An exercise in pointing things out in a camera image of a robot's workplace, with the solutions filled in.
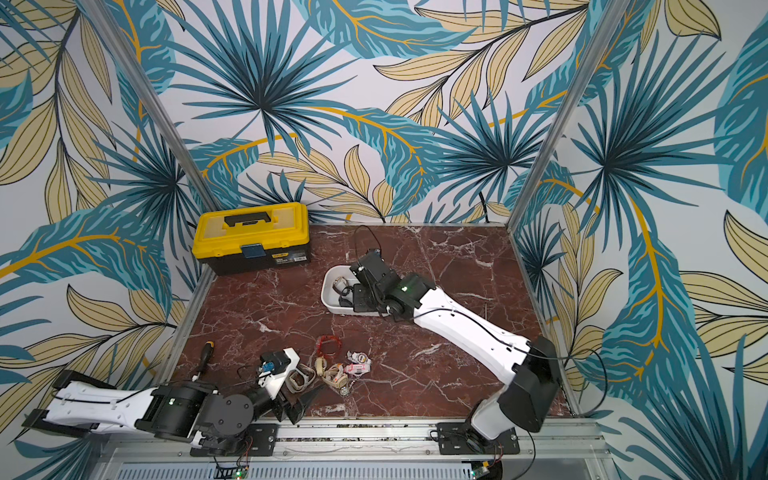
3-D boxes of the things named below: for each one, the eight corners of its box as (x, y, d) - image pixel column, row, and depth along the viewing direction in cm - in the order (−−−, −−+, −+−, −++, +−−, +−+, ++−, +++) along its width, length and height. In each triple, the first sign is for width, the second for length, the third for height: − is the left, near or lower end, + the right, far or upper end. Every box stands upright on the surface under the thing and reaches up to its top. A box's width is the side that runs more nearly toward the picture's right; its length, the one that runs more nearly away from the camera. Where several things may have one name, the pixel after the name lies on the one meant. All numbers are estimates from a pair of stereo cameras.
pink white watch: (345, 374, 85) (344, 370, 83) (347, 354, 89) (346, 350, 86) (371, 374, 85) (370, 370, 83) (371, 354, 89) (371, 350, 86)
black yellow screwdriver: (195, 381, 84) (191, 379, 82) (209, 343, 91) (206, 340, 89) (202, 381, 84) (198, 379, 82) (216, 343, 91) (213, 340, 89)
